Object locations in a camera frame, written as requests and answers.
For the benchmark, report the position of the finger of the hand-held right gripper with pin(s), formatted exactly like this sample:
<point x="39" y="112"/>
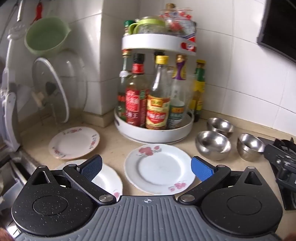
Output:
<point x="279" y="157"/>

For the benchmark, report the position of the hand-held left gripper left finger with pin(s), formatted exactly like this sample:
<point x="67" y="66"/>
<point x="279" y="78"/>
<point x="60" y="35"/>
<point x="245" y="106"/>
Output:
<point x="92" y="168"/>

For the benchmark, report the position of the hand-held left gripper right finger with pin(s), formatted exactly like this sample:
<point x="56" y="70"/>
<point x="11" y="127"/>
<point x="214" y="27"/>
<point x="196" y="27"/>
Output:
<point x="202" y="168"/>

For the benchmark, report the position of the white floral plate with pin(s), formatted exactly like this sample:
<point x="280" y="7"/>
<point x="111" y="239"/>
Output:
<point x="74" y="142"/>
<point x="159" y="168"/>
<point x="107" y="179"/>

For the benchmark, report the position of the stainless steel bowl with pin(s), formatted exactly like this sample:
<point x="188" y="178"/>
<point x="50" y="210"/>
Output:
<point x="212" y="144"/>
<point x="220" y="126"/>
<point x="251" y="147"/>

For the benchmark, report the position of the black gas stove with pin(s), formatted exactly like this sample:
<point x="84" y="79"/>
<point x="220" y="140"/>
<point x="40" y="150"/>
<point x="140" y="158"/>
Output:
<point x="285" y="197"/>

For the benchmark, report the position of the steel sink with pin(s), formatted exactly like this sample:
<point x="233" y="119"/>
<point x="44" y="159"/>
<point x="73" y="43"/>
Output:
<point x="16" y="166"/>

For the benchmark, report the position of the yellow cap yellow red bottle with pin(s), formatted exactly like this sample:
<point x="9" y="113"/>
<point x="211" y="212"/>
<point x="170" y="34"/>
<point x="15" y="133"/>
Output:
<point x="158" y="104"/>

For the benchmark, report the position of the green yellow label sauce bottle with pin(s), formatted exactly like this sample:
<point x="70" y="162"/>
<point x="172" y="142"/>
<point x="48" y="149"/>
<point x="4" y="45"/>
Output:
<point x="200" y="90"/>

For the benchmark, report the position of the clear bottle purple label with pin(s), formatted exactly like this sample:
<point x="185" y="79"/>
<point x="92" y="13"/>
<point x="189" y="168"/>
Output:
<point x="179" y="92"/>

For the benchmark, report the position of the red cap red label bottle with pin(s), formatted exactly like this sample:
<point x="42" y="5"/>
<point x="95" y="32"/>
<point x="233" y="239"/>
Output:
<point x="136" y="97"/>

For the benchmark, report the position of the white rim glass pot lid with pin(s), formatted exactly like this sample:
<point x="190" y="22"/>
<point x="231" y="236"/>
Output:
<point x="49" y="88"/>

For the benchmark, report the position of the green bottle at rack left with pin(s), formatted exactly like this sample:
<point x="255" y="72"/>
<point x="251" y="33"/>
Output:
<point x="123" y="81"/>

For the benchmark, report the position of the clear glass pot lid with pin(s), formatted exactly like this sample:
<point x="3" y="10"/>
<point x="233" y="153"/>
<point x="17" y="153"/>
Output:
<point x="74" y="69"/>

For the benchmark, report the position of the white lid rack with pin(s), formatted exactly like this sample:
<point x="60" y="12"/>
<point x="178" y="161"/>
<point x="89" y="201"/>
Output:
<point x="8" y="104"/>

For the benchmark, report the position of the black range hood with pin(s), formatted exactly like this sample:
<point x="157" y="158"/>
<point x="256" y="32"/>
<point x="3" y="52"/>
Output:
<point x="277" y="25"/>

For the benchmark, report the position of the white two-tier rotating rack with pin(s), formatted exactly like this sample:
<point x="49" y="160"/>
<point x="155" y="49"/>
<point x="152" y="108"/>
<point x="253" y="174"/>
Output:
<point x="150" y="41"/>

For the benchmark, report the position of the green plastic measuring jug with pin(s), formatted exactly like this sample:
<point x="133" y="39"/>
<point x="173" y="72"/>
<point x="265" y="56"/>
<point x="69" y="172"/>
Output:
<point x="46" y="34"/>

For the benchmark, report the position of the small green cap bottle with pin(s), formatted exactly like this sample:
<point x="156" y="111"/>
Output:
<point x="127" y="26"/>

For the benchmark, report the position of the red print plastic packets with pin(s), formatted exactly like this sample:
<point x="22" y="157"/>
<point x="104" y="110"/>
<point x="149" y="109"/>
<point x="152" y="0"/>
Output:
<point x="180" y="20"/>

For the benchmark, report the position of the green lidded glass jar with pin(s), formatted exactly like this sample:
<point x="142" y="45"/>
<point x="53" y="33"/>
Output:
<point x="148" y="25"/>

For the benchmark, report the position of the white slotted spoon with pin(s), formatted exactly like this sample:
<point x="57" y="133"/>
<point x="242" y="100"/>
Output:
<point x="17" y="30"/>

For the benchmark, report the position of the gold cap bottle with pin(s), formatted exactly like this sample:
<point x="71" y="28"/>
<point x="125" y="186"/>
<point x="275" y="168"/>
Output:
<point x="170" y="6"/>

